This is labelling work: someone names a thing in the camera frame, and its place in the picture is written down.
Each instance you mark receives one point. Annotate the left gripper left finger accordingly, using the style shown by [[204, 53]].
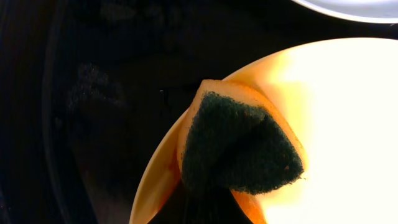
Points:
[[176, 209]]

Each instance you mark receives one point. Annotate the stained light blue plate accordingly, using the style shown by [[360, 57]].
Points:
[[368, 11]]

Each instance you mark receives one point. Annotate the yellow plate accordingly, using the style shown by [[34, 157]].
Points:
[[340, 98]]

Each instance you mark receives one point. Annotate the black round tray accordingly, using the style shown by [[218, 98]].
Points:
[[89, 88]]

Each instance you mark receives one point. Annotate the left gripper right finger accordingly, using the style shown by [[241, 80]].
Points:
[[227, 210]]

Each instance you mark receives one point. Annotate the orange green sponge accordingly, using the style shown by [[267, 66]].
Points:
[[234, 138]]

